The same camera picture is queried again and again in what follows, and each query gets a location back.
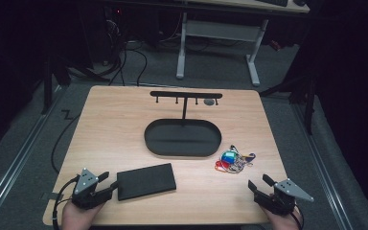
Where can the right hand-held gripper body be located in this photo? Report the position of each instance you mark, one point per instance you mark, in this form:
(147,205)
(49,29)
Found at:
(281,201)

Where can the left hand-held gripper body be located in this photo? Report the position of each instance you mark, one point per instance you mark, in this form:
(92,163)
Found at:
(84,183)

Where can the black leather wallet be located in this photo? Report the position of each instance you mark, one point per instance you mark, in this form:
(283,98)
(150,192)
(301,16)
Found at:
(145,182)

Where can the black key stand with tray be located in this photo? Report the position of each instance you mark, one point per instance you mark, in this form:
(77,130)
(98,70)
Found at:
(182,139)

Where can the person's right hand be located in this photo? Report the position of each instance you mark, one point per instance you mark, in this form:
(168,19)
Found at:
(284,222)

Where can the person's left hand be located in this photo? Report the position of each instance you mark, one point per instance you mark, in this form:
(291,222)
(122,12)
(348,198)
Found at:
(75,218)

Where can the black metal stand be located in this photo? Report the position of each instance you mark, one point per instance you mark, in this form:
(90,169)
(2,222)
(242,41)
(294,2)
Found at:
(47,86)
(308,102)

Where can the grey round table grommet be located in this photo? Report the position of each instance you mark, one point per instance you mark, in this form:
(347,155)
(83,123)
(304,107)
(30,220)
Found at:
(209,102)

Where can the dark computer tower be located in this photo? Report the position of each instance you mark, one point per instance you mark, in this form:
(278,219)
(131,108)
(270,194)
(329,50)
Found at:
(110,28)

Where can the black keyboard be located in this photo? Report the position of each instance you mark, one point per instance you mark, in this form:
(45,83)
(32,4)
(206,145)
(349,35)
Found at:
(273,2)

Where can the metal floor rail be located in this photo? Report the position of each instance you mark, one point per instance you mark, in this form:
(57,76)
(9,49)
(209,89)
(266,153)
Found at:
(16,159)
(322,166)

